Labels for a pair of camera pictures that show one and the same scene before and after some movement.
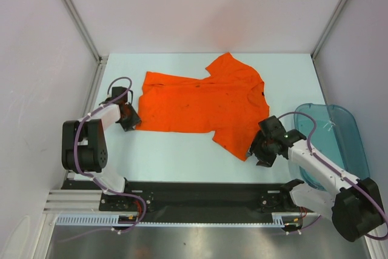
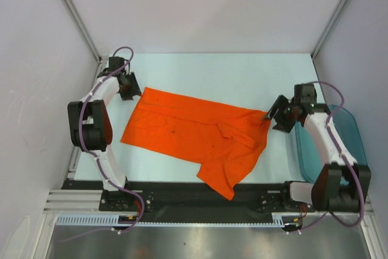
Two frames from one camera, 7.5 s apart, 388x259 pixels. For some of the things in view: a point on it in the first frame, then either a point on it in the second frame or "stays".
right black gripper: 265,161 → 282,125
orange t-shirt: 230,102 → 228,142
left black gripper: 136,120 → 134,90
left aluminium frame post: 74,12 stays
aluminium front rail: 75,202 stays
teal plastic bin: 337,139 stays
